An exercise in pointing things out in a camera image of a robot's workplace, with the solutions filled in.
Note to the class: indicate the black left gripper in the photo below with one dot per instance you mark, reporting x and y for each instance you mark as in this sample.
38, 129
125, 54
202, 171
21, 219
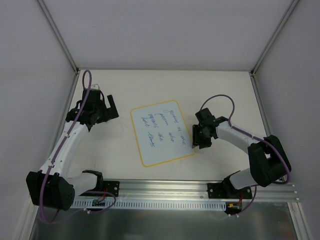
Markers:
107, 113

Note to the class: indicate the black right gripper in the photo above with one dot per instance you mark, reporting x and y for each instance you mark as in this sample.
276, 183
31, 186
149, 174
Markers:
199, 136

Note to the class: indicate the yellow framed whiteboard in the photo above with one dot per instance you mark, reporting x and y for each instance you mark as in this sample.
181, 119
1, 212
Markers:
161, 133

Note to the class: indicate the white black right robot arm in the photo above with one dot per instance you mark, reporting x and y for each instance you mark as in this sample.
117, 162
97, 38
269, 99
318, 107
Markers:
267, 159

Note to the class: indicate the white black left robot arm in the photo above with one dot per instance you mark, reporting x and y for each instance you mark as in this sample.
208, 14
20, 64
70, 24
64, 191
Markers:
50, 186

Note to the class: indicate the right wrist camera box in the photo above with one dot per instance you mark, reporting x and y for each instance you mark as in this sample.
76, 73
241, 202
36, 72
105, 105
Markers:
204, 117

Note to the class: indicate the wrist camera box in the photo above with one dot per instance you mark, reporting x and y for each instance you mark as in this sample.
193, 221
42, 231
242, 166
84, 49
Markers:
94, 94
204, 117

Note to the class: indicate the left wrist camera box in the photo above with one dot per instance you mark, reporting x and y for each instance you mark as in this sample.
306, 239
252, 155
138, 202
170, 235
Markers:
94, 94

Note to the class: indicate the left table edge rail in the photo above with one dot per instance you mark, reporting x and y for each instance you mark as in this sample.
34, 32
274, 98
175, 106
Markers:
65, 109

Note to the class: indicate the table edge rail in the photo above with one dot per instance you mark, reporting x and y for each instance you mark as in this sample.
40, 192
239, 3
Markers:
65, 109
260, 104

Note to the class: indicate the left aluminium frame post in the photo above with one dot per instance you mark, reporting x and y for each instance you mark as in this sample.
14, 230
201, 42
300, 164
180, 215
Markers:
57, 34

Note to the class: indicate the aluminium frame post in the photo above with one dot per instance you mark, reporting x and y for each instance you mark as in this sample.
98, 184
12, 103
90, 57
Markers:
275, 34
57, 34

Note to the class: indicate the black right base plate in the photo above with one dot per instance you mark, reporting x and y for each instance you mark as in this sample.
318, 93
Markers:
221, 190

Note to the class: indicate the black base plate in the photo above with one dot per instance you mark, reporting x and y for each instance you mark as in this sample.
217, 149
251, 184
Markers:
112, 187
221, 190

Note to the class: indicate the right table edge rail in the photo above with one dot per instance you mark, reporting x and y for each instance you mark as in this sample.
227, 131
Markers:
260, 104

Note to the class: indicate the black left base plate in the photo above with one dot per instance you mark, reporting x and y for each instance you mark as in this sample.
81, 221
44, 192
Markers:
112, 187

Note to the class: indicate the aluminium mounting rail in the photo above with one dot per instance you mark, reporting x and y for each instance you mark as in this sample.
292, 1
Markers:
187, 190

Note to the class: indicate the white slotted cable duct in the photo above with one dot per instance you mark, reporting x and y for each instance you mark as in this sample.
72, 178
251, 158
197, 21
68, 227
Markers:
134, 204

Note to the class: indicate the right aluminium frame post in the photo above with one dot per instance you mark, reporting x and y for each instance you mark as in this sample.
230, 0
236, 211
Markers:
275, 34

